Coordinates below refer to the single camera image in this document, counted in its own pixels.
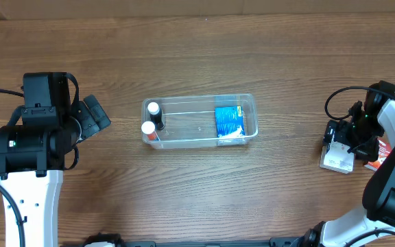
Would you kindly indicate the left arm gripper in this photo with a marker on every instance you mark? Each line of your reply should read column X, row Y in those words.
column 90, row 119

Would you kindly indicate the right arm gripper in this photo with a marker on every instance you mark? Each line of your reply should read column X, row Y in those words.
column 350, row 134

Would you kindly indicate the red small box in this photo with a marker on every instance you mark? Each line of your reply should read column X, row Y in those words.
column 384, row 151

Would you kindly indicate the white bandage box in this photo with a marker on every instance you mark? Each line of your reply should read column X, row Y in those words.
column 336, row 158

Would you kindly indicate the orange tube white cap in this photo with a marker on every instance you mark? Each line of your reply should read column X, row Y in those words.
column 148, row 128

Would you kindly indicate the black bottle white cap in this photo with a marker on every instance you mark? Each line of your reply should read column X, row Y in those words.
column 156, row 115

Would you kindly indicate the blue lozenge box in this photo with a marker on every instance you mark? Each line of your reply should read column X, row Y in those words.
column 229, row 122

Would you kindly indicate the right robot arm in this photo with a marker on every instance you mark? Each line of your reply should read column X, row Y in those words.
column 375, row 217

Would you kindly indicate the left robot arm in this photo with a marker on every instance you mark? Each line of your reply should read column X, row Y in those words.
column 33, row 145

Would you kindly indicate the clear plastic container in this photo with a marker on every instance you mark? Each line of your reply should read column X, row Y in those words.
column 190, row 120

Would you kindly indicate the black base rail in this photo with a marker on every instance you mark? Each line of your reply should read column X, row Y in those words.
column 211, row 243

